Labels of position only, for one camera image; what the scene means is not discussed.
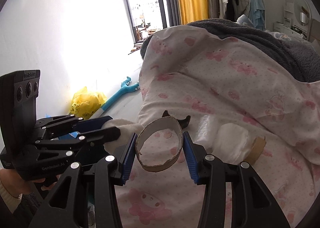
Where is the white tissue wad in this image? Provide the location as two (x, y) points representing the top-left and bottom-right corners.
(102, 119), (143, 154)
(213, 123), (252, 164)

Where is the black hair claw clip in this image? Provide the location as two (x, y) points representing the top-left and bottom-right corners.
(162, 110), (191, 129)

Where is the white tissue wad on bed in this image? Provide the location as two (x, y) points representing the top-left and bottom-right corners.
(213, 123), (252, 164)

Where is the cardboard tape roll ring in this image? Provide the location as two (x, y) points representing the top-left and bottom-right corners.
(134, 116), (185, 172)

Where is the person's left hand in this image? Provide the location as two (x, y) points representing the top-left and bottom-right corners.
(0, 168), (60, 197)

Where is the dark grey fleece blanket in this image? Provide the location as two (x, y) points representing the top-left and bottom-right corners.
(140, 18), (320, 83)

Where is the white vanity with round mirror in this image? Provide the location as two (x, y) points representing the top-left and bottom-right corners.
(273, 0), (312, 40)

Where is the teal plush back scratcher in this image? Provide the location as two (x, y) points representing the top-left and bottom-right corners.
(91, 77), (140, 118)

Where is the window frame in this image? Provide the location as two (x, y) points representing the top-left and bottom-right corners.
(124, 0), (169, 52)

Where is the brown tape roll core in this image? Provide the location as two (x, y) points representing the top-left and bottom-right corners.
(244, 137), (266, 165)

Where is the yellow plastic bag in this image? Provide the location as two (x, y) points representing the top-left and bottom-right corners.
(69, 86), (107, 119)

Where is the pink patterned white duvet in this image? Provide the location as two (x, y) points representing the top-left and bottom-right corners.
(116, 26), (319, 227)

